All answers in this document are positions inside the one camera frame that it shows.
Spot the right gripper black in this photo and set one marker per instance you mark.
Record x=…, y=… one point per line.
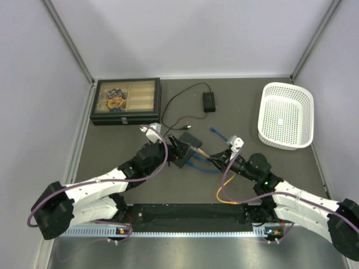
x=221, y=161

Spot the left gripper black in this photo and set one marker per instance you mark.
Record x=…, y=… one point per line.
x=178, y=150

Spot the black network switch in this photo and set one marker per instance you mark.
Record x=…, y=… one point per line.
x=191, y=140

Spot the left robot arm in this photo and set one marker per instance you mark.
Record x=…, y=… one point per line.
x=60, y=207

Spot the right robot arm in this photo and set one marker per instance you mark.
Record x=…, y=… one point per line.
x=335, y=221

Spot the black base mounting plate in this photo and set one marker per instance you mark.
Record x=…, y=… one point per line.
x=195, y=217

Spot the black jewelry display box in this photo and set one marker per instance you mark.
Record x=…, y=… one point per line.
x=126, y=102

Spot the white perforated plastic basket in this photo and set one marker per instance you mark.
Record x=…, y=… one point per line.
x=286, y=116

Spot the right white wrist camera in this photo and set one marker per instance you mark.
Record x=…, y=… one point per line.
x=235, y=144

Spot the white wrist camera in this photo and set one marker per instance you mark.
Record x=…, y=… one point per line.
x=235, y=144
x=152, y=134

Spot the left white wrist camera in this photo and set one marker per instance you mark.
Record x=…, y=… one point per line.
x=152, y=134

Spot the white slotted cable duct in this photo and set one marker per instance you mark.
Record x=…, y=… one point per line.
x=112, y=231

